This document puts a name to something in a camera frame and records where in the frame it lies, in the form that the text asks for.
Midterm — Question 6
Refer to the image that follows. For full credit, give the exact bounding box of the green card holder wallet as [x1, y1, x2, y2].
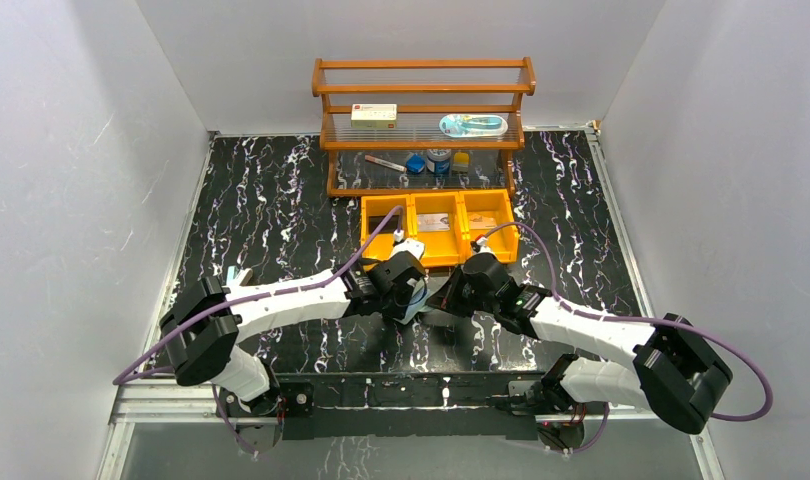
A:
[398, 277, 430, 325]

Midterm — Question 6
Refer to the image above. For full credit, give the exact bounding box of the silver card in bin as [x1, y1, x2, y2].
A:
[417, 213, 451, 233]

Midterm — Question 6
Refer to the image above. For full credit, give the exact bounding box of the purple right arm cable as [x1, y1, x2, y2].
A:
[474, 221, 775, 423]

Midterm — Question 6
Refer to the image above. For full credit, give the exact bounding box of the blue oval packaged item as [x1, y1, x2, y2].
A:
[438, 114, 508, 138]

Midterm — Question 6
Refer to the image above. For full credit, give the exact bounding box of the white red box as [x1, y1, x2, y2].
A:
[350, 103, 398, 130]

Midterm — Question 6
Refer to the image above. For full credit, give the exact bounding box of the small yellow object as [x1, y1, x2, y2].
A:
[450, 151, 471, 174]

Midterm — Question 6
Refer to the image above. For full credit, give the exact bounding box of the small blue object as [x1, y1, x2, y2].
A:
[405, 154, 426, 175]

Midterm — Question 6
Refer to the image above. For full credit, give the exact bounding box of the wooden shelf rack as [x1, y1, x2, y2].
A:
[311, 56, 537, 197]

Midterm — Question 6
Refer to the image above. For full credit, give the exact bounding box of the small white blue stapler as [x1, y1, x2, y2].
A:
[225, 266, 253, 287]

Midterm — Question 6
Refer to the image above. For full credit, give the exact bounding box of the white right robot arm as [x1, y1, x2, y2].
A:
[427, 253, 733, 434]

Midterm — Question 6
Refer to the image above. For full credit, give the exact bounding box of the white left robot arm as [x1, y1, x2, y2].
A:
[159, 251, 427, 415]

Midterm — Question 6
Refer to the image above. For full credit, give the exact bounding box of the round blue white tin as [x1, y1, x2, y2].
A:
[426, 149, 452, 176]

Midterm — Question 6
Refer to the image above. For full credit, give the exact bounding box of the brown white marker pen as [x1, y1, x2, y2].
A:
[364, 155, 407, 173]

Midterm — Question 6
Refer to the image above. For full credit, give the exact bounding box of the black card in bin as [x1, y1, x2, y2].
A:
[366, 214, 402, 234]

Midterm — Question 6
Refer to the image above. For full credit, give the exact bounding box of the beige card in bin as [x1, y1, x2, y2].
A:
[467, 211, 498, 230]

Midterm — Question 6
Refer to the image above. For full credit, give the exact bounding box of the orange three-compartment bin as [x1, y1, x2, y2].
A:
[360, 189, 520, 268]

